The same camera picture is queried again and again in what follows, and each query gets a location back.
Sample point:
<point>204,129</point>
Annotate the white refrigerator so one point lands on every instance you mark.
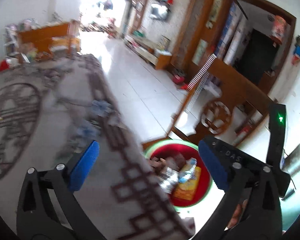
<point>232,32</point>

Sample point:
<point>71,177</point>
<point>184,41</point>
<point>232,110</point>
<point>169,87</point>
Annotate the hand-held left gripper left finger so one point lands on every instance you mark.
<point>83,166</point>

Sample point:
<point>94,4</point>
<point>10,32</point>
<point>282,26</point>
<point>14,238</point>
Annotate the person's right hand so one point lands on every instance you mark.
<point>240,212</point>

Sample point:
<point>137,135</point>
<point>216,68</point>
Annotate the green wall scroll picture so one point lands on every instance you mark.
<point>199,52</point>

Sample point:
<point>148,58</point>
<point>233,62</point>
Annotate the silver wrapper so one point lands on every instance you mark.
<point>170,180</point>

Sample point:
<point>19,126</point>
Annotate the red hanging lantern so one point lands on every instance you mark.
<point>279,28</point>

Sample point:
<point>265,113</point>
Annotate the framed patchwork picture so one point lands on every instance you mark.
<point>165,42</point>

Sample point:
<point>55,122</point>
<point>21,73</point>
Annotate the red basin green rim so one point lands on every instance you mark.
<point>202,190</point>

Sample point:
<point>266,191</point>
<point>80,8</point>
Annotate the red plush toy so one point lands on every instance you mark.
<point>5,65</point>

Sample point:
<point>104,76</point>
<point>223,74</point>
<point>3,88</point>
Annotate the yellow orange drink carton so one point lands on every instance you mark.
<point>187,185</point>

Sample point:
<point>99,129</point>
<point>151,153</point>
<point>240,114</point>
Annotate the wooden wheel-back chair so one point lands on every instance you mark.
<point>230,85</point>

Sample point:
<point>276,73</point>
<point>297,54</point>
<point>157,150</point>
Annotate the dark door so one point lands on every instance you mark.
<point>257,55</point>

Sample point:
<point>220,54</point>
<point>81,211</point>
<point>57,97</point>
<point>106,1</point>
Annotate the wall television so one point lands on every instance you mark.
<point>160,12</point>

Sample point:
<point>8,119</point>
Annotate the tall wall scroll picture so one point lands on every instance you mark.
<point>215,8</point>

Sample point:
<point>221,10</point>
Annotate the striped pole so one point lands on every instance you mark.
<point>200,85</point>

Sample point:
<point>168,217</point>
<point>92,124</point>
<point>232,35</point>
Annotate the wooden television cabinet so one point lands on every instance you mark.
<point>147,52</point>

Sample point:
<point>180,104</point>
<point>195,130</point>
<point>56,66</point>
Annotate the small red bucket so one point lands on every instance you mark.
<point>178,78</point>

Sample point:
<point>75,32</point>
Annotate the hanging clothes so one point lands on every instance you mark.
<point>106,4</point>

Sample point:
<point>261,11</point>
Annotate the red dustpan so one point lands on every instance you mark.
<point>185,87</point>

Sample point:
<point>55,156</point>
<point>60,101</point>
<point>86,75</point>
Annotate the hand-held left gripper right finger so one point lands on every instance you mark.
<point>213,165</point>

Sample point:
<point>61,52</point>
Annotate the white bookshelf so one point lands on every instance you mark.
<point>17,32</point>

